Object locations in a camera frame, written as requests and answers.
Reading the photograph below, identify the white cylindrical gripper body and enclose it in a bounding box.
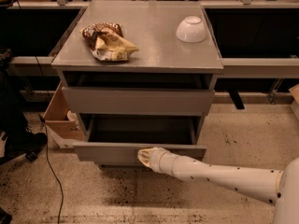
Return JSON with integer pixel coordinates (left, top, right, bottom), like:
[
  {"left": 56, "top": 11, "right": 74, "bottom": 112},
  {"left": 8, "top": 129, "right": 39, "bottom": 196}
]
[{"left": 149, "top": 147, "right": 175, "bottom": 174}]

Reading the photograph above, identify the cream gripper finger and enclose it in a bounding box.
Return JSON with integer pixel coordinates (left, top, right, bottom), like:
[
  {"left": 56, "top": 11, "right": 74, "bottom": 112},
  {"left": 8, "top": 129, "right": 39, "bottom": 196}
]
[{"left": 137, "top": 148, "right": 154, "bottom": 167}]

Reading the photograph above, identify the grey drawer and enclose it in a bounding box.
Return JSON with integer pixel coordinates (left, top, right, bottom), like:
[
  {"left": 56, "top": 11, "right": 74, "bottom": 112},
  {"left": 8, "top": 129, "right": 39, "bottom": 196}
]
[
  {"left": 74, "top": 115, "right": 206, "bottom": 168},
  {"left": 62, "top": 87, "right": 214, "bottom": 116}
]

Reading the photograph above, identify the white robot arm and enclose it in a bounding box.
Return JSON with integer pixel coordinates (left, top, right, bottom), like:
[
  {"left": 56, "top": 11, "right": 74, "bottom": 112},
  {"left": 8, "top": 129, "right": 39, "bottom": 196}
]
[{"left": 137, "top": 147, "right": 299, "bottom": 224}]

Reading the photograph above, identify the grey drawer cabinet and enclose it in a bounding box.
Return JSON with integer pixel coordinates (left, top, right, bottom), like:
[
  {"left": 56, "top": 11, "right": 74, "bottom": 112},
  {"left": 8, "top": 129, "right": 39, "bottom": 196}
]
[{"left": 50, "top": 0, "right": 225, "bottom": 170}]

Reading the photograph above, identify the grey top drawer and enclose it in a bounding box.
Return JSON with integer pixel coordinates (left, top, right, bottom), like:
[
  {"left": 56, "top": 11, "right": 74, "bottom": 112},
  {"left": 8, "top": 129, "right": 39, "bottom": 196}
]
[{"left": 62, "top": 87, "right": 214, "bottom": 116}]

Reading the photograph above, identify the crumpled brown chip bag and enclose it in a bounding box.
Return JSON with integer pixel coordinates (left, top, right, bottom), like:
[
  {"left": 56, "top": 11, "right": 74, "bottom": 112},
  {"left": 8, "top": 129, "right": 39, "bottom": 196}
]
[{"left": 80, "top": 22, "right": 138, "bottom": 62}]

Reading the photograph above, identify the black shoe and leg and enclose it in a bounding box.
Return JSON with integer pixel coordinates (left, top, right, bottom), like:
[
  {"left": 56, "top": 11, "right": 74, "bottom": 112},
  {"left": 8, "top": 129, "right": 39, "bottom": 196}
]
[{"left": 0, "top": 48, "right": 48, "bottom": 164}]

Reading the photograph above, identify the white upturned bowl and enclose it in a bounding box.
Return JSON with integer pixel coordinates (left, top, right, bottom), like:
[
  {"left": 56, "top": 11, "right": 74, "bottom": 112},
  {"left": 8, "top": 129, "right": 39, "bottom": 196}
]
[{"left": 176, "top": 16, "right": 206, "bottom": 43}]

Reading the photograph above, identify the black floor cable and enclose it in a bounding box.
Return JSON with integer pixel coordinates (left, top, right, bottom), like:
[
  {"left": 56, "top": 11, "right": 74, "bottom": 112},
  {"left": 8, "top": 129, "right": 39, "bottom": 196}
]
[{"left": 34, "top": 57, "right": 64, "bottom": 215}]

